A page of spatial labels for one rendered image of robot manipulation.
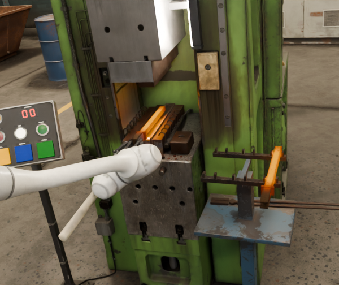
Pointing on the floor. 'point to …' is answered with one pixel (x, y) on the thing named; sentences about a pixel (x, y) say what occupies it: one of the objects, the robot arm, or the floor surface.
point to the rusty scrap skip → (1, 31)
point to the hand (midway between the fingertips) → (138, 139)
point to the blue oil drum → (50, 47)
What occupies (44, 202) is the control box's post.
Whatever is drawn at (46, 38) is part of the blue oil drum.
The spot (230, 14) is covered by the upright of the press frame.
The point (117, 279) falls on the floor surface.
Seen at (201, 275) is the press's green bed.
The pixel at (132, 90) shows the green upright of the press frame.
